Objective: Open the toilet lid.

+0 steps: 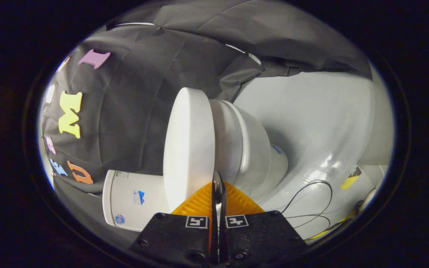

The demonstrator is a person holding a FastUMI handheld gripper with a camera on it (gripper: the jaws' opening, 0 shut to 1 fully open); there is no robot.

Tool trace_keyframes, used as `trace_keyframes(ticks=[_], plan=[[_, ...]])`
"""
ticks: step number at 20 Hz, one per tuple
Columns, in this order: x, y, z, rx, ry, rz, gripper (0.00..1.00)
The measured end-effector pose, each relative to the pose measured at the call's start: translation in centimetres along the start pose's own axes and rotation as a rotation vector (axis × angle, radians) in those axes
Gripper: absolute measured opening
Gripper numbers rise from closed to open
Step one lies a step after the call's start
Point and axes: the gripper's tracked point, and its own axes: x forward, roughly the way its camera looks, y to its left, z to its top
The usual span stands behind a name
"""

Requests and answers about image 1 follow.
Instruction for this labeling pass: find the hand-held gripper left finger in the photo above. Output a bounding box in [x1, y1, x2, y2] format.
[128, 172, 219, 267]

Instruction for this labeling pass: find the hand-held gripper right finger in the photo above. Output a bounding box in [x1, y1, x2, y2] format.
[219, 172, 309, 266]

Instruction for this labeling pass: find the white toilet lid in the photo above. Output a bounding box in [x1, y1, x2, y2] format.
[163, 87, 216, 213]

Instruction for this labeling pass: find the yellow and black tape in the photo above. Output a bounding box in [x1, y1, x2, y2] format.
[340, 166, 363, 190]

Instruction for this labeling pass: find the black backdrop cloth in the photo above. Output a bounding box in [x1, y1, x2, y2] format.
[42, 0, 372, 209]

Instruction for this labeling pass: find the thin black cable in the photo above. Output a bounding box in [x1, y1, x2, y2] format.
[281, 180, 333, 230]

